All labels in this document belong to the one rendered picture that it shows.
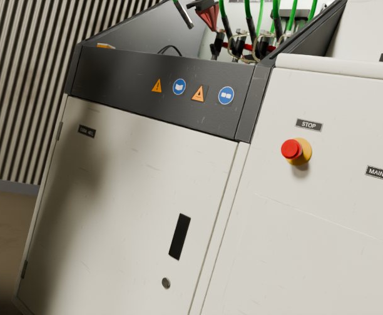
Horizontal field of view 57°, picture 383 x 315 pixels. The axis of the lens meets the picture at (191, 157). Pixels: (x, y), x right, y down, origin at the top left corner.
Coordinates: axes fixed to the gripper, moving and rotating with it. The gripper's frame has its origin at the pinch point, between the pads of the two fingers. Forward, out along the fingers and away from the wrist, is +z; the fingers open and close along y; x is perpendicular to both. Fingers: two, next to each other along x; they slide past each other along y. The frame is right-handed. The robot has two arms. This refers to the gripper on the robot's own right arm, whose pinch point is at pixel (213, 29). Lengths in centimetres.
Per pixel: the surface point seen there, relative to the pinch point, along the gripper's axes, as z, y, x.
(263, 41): 6.2, 3.6, -15.5
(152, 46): 2.3, -4.5, 31.3
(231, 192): 23, -38, -38
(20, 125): 38, -42, 186
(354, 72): 6, -17, -54
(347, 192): 22, -30, -58
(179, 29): 1.3, 11.0, 33.8
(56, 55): 5, 4, 183
